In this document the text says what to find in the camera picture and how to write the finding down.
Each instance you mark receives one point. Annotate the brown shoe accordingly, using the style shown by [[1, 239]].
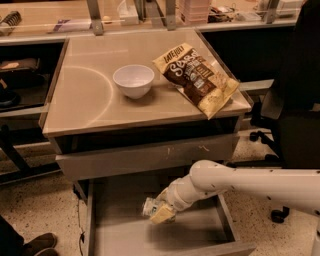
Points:
[[43, 245]]

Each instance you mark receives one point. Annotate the green 7up soda can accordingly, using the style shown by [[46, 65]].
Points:
[[152, 207]]

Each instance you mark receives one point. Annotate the long background desk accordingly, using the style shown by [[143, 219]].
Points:
[[39, 17]]

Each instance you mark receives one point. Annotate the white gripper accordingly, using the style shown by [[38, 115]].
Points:
[[172, 197]]

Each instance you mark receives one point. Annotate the black coiled spring item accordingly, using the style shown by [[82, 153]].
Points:
[[8, 24]]

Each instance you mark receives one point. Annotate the brown yellow chip bag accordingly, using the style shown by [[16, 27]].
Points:
[[203, 85]]

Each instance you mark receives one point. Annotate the closed grey top drawer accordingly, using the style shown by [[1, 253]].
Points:
[[147, 157]]

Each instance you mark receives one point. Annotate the purple white paper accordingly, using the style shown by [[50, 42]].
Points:
[[72, 25]]

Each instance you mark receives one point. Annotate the white box on desk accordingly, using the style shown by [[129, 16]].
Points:
[[127, 12]]

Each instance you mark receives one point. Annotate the white ceramic bowl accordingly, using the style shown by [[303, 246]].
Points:
[[134, 81]]

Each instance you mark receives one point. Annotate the black office chair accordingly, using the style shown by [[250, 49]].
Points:
[[289, 109]]

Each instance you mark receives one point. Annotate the open grey middle drawer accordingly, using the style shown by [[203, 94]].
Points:
[[118, 228]]

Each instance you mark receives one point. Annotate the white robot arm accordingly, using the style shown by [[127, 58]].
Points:
[[292, 188]]

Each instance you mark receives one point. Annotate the pink stacked trays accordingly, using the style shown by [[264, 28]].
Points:
[[194, 11]]

